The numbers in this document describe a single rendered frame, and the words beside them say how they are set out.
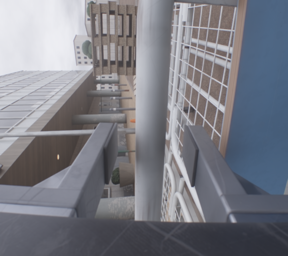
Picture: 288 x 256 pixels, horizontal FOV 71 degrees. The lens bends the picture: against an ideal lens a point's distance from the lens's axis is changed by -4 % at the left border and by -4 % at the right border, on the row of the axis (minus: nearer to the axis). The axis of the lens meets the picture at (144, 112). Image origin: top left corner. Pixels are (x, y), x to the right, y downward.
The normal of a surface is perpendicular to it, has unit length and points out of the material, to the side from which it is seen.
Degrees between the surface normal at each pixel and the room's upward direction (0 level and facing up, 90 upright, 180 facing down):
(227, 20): 0
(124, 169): 101
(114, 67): 90
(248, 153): 90
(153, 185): 96
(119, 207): 90
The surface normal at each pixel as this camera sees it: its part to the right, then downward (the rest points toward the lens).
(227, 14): -0.99, 0.02
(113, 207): 0.11, -0.54
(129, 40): 0.15, 0.40
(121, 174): 0.32, -0.26
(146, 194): -0.15, 0.29
